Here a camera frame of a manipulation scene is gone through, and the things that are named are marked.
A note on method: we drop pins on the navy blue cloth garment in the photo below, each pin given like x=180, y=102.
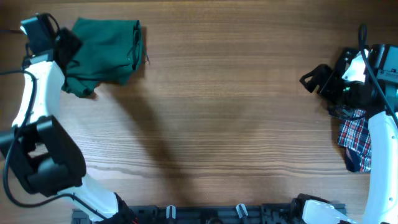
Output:
x=352, y=161

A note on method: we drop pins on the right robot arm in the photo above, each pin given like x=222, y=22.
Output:
x=366, y=79

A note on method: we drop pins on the red plaid cloth garment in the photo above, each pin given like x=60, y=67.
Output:
x=354, y=134

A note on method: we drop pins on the green cloth garment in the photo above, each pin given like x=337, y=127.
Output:
x=112, y=51

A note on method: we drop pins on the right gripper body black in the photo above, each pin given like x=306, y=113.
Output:
x=341, y=95

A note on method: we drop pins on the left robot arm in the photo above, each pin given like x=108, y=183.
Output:
x=37, y=149

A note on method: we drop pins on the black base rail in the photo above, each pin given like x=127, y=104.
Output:
x=267, y=213

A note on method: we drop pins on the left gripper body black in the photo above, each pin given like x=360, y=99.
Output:
x=69, y=43

